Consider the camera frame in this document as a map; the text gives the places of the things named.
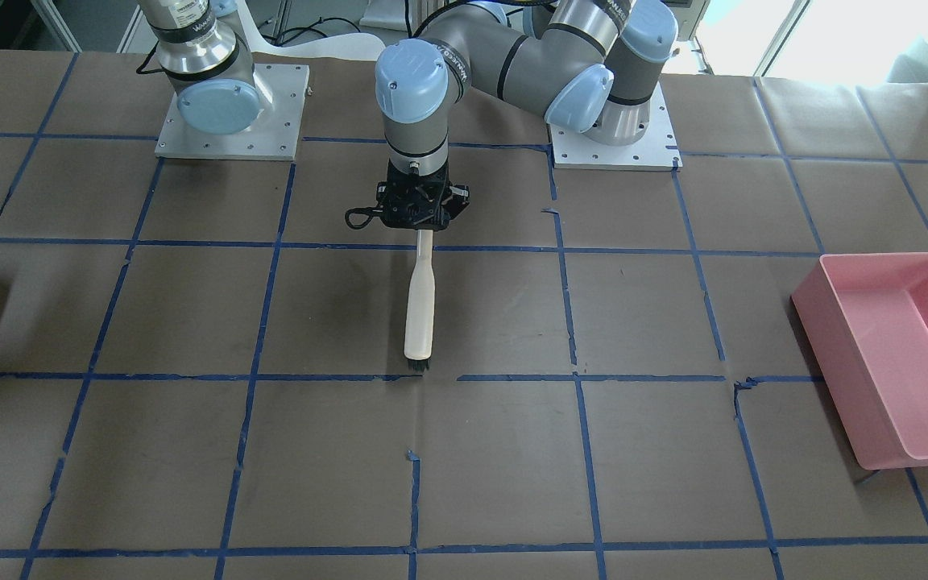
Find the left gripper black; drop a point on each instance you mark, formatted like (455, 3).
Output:
(457, 197)

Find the beige brush black bristles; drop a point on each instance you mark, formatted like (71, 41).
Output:
(418, 333)

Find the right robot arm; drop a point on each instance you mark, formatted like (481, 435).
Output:
(202, 49)

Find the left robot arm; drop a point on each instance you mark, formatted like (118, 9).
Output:
(590, 67)

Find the pink plastic bin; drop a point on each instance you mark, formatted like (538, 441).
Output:
(866, 317)

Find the white plastic chair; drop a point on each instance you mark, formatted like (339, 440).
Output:
(313, 29)

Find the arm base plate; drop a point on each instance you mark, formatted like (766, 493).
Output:
(274, 135)
(637, 137)

